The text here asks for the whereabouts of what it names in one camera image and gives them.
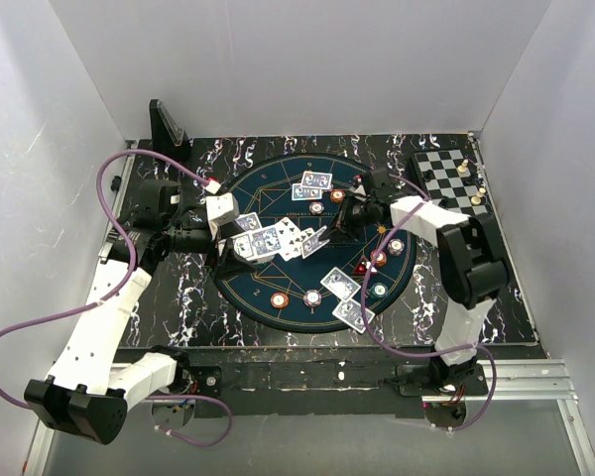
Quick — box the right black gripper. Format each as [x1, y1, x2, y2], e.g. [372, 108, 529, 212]
[318, 194, 375, 242]

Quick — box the blue playing card deck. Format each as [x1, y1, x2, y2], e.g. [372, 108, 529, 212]
[233, 233, 278, 264]

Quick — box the blue-backed playing cards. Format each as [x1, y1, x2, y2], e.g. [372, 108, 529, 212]
[251, 226, 282, 261]

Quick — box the seven of diamonds card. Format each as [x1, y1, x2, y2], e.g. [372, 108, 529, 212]
[281, 228, 314, 261]

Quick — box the dealt blue-backed card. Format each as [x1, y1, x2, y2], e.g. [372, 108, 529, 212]
[236, 212, 262, 232]
[292, 183, 323, 201]
[300, 171, 332, 190]
[332, 299, 366, 334]
[320, 267, 361, 301]

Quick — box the orange poker chip stack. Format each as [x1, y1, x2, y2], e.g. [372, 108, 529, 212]
[270, 293, 289, 308]

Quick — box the white-blue poker chip stack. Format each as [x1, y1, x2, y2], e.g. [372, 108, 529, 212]
[303, 290, 321, 307]

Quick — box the green poker chip stack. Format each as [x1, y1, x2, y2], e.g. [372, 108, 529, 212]
[370, 283, 389, 299]

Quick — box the blue-backed community card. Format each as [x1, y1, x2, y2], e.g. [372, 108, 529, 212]
[301, 226, 329, 259]

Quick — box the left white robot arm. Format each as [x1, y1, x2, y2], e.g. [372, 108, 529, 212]
[24, 179, 255, 444]

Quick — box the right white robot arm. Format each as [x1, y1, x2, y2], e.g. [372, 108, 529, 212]
[322, 169, 510, 395]

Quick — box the round blue poker mat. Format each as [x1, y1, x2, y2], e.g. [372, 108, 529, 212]
[216, 154, 393, 333]

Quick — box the black white chess board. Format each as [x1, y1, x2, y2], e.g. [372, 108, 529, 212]
[407, 149, 493, 215]

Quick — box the black card shoe stand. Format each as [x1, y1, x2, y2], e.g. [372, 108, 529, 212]
[149, 99, 191, 164]

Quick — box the cream chess piece tall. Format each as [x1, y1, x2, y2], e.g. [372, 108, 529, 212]
[457, 159, 469, 174]

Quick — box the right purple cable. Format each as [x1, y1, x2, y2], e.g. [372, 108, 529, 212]
[359, 173, 497, 431]

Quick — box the purple cable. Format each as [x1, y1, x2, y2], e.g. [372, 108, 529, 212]
[359, 173, 497, 431]
[0, 150, 234, 447]

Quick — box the black rail end knob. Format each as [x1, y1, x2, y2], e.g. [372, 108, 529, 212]
[110, 176, 122, 192]

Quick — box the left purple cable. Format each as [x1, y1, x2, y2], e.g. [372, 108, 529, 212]
[0, 150, 234, 447]

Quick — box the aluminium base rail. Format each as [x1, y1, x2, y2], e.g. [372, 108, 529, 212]
[24, 360, 595, 475]

